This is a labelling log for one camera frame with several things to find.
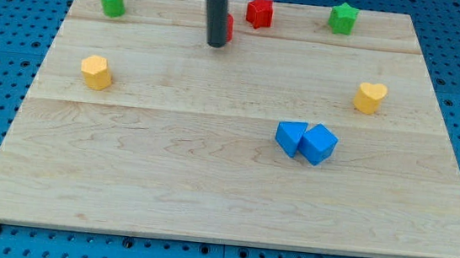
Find red star block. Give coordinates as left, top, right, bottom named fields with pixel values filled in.
left=246, top=0, right=274, bottom=29

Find green star block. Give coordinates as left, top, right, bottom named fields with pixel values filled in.
left=328, top=2, right=360, bottom=35

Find blue triangle block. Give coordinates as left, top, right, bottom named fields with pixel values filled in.
left=275, top=121, right=308, bottom=158

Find light wooden board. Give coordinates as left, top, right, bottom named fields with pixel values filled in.
left=0, top=0, right=460, bottom=258

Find blue cube block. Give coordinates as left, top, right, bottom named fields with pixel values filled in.
left=297, top=124, right=338, bottom=166

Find red block behind rod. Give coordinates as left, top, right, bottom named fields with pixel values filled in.
left=226, top=13, right=234, bottom=42

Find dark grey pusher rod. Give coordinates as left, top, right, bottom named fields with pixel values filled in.
left=206, top=0, right=228, bottom=48

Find yellow heart block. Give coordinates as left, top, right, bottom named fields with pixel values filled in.
left=353, top=82, right=388, bottom=115

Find yellow hexagon block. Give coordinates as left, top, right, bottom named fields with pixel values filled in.
left=81, top=55, right=112, bottom=90

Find green cylinder block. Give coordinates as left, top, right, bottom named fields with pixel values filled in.
left=100, top=0, right=126, bottom=18

